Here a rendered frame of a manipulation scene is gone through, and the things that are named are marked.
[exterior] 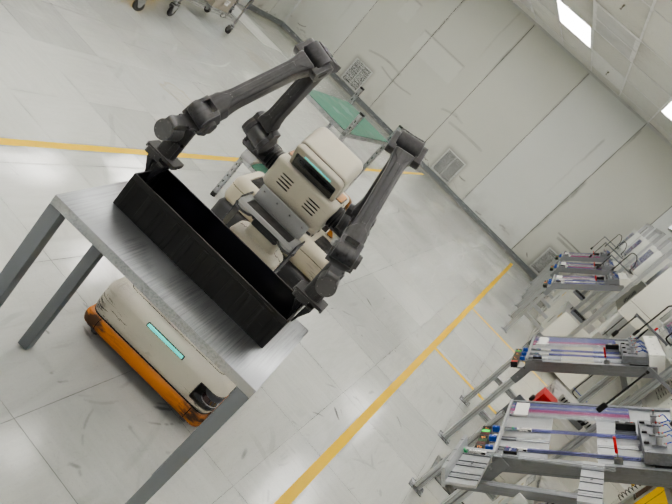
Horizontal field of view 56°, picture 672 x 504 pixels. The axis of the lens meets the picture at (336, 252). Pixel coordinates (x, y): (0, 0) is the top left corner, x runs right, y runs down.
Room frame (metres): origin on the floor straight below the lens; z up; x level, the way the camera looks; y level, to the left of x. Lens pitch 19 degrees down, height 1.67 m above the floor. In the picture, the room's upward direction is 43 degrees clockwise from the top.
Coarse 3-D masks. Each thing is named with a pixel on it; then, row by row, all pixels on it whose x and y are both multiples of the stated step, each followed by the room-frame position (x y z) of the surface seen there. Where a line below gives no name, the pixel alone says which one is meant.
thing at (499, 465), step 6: (522, 396) 3.00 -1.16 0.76; (504, 408) 3.00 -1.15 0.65; (492, 462) 2.24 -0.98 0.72; (498, 462) 2.23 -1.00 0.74; (504, 462) 2.23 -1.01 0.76; (492, 468) 2.23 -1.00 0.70; (498, 468) 2.23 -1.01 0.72; (504, 468) 2.23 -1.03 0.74; (486, 474) 2.23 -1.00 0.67; (492, 474) 2.23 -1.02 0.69; (498, 474) 2.23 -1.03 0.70; (414, 480) 3.01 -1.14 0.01; (420, 492) 2.96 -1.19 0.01; (492, 498) 2.91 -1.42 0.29
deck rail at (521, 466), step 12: (516, 468) 2.26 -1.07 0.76; (528, 468) 2.26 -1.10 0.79; (540, 468) 2.25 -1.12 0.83; (552, 468) 2.25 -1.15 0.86; (564, 468) 2.24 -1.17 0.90; (576, 468) 2.24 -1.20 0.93; (624, 468) 2.22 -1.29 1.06; (636, 468) 2.21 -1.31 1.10; (648, 468) 2.21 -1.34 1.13; (660, 468) 2.22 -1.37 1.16; (612, 480) 2.22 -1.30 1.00; (624, 480) 2.21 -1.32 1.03; (636, 480) 2.21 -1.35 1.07; (648, 480) 2.20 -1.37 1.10; (660, 480) 2.20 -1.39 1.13
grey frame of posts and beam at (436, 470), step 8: (496, 416) 2.96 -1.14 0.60; (504, 416) 2.96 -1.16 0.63; (488, 424) 2.96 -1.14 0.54; (496, 424) 2.96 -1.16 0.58; (480, 432) 2.96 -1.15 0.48; (472, 440) 2.96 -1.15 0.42; (448, 456) 2.96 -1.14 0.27; (440, 464) 2.96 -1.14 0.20; (432, 472) 2.96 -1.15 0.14; (440, 472) 2.96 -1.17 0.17; (424, 480) 2.97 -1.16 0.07; (416, 488) 2.96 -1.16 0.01; (448, 496) 2.27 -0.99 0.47; (456, 496) 2.24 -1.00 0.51; (464, 496) 2.23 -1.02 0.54
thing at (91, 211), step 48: (96, 192) 1.52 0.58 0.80; (48, 240) 1.41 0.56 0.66; (96, 240) 1.37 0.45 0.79; (144, 240) 1.51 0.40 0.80; (0, 288) 1.38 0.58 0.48; (144, 288) 1.37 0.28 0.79; (192, 288) 1.50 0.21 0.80; (192, 336) 1.36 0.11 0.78; (240, 336) 1.49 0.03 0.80; (288, 336) 1.68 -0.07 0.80; (240, 384) 1.36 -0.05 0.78; (192, 432) 1.78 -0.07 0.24
